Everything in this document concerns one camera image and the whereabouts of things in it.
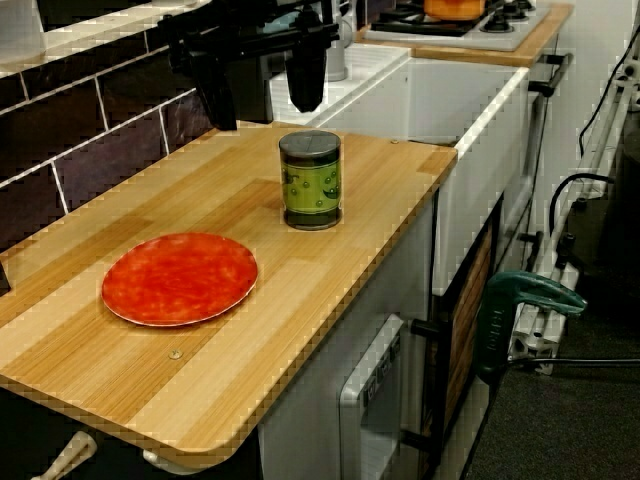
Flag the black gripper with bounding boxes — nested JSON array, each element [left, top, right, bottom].
[[158, 0, 346, 132]]

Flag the green label tin can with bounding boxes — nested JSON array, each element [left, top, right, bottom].
[[278, 130, 345, 231]]

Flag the teal plastic bin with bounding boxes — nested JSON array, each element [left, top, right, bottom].
[[262, 12, 302, 35]]

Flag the white curved faucet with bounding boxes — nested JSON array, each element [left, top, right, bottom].
[[324, 0, 359, 82]]

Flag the light wooden shelf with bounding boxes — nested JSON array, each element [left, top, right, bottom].
[[0, 0, 214, 76]]

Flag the dark tile backsplash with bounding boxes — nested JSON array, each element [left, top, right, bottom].
[[0, 22, 274, 254]]

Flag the toy stove top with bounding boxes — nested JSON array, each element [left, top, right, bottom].
[[362, 0, 551, 52]]

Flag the orange pot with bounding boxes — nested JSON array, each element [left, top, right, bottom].
[[423, 0, 487, 21]]

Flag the orange red round plate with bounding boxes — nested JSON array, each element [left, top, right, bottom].
[[101, 232, 260, 327]]

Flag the white sink unit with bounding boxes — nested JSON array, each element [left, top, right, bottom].
[[269, 42, 531, 296]]

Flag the wooden slat cabinet door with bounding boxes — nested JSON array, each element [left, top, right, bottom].
[[439, 199, 504, 451]]

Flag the grey toy dispenser panel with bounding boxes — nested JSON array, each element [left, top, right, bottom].
[[337, 314, 405, 480]]

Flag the green clamp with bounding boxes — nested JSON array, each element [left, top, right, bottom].
[[474, 269, 589, 386]]

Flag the black cable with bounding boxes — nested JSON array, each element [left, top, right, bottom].
[[548, 172, 616, 241], [578, 29, 640, 157]]

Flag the aluminium frame rail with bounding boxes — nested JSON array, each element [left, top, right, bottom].
[[509, 64, 640, 376]]

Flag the white plastic handle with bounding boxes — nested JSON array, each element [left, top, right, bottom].
[[142, 447, 201, 476], [29, 432, 96, 480]]

